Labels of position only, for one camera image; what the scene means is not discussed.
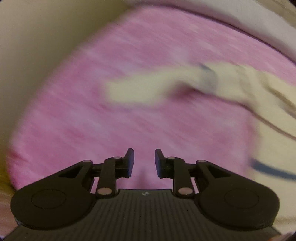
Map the cream knit sweater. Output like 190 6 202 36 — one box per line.
105 62 295 231

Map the pink floral blanket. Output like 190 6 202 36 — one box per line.
6 6 295 189

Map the grey quilted duvet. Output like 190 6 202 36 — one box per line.
128 1 295 62

